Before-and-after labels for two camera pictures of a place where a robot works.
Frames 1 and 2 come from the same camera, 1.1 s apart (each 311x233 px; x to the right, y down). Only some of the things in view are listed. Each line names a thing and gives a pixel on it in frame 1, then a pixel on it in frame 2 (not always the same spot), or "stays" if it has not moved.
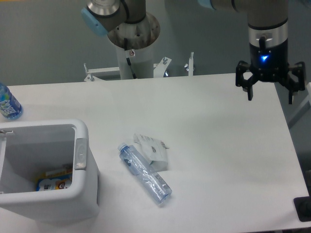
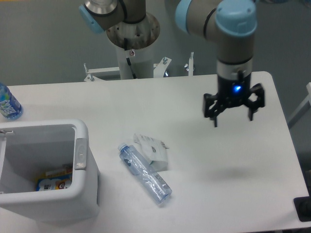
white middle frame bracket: x=160 y=67 stays
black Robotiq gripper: x=270 y=65 to x=233 y=93
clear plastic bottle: x=156 y=187 stays
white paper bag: x=154 y=150 stays
